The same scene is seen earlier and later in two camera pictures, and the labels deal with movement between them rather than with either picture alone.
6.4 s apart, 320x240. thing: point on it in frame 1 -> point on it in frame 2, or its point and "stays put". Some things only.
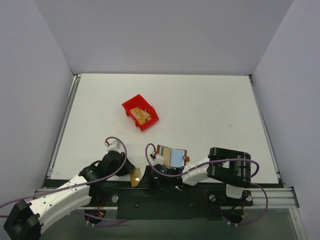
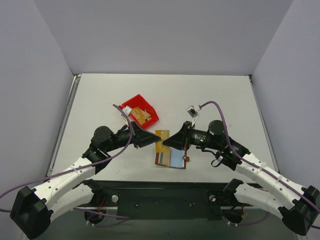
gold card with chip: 135,176 -> 163,134
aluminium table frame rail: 275,196 stays put
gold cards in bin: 142,116 stays put
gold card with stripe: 165,152 stays put
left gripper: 127,167 -> 136,135
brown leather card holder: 173,157 stays put
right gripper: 152,177 -> 186,135
